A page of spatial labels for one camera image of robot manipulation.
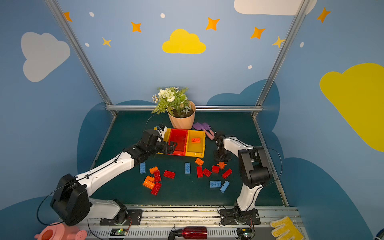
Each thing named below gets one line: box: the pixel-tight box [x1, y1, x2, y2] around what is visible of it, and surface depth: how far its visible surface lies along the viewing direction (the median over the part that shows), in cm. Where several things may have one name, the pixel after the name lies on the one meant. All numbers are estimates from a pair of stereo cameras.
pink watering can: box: [34, 222, 88, 240], surface depth 62 cm
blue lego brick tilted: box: [220, 180, 230, 194], surface depth 84 cm
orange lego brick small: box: [191, 138, 201, 144], surface depth 106 cm
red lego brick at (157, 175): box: [154, 169, 161, 182], surface depth 90 cm
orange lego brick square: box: [195, 157, 204, 166], surface depth 95 cm
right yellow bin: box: [185, 129, 206, 158], surface depth 101 cm
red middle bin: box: [167, 128, 188, 157], surface depth 103 cm
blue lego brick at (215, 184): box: [209, 180, 222, 188], surface depth 86 cm
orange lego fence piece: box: [217, 161, 227, 170], surface depth 93 cm
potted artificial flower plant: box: [151, 87, 196, 130], surface depth 95 cm
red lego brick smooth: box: [211, 165, 220, 174], surface depth 92 cm
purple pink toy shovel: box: [192, 122, 215, 141], surface depth 113 cm
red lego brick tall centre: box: [196, 166, 203, 178], surface depth 91 cm
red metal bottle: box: [176, 226, 207, 240], surface depth 69 cm
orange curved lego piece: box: [142, 175, 156, 190], surface depth 86 cm
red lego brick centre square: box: [202, 168, 212, 177], surface depth 90 cm
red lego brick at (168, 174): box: [163, 170, 176, 179], surface depth 90 cm
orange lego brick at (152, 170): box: [149, 166, 158, 175], surface depth 90 cm
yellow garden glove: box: [270, 216, 305, 240], surface depth 72 cm
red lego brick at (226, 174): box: [222, 168, 233, 180], surface depth 90 cm
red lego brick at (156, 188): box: [150, 182, 162, 196], surface depth 85 cm
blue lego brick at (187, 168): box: [185, 162, 191, 174], surface depth 92 cm
